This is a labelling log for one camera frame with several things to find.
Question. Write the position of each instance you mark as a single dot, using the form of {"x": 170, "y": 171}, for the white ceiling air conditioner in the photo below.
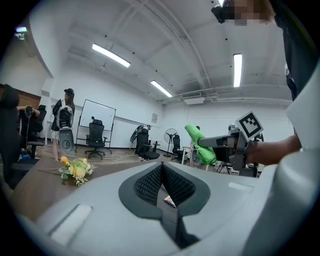
{"x": 194, "y": 100}

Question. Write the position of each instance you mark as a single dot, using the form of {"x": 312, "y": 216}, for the black head-worn camera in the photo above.
{"x": 221, "y": 12}

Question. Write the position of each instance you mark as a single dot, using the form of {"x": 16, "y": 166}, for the yellow flower bouquet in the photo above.
{"x": 77, "y": 170}

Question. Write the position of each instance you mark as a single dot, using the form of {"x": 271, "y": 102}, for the small picture card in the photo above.
{"x": 170, "y": 201}

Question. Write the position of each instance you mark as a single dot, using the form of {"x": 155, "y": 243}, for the whiteboard on wheeled stand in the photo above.
{"x": 97, "y": 113}

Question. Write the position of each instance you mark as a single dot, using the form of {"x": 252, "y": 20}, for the green cloth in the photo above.
{"x": 200, "y": 140}

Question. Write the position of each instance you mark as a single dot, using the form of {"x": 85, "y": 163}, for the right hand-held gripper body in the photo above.
{"x": 241, "y": 155}

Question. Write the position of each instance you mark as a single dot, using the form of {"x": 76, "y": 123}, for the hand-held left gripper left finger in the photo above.
{"x": 105, "y": 212}

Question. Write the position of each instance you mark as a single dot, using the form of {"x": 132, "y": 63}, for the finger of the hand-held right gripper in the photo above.
{"x": 215, "y": 141}

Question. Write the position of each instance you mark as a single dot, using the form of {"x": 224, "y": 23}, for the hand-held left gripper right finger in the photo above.
{"x": 225, "y": 200}

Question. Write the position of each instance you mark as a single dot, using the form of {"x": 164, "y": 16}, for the person's right forearm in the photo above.
{"x": 275, "y": 150}

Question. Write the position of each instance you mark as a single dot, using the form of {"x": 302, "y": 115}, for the black standing fan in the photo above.
{"x": 170, "y": 135}

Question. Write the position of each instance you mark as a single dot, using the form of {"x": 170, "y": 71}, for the person's black shirt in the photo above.
{"x": 300, "y": 37}

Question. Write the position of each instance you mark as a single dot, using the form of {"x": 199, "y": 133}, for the ceiling tube light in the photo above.
{"x": 237, "y": 70}
{"x": 161, "y": 88}
{"x": 111, "y": 55}

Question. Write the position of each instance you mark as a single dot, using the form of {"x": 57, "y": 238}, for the wall poster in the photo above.
{"x": 155, "y": 118}

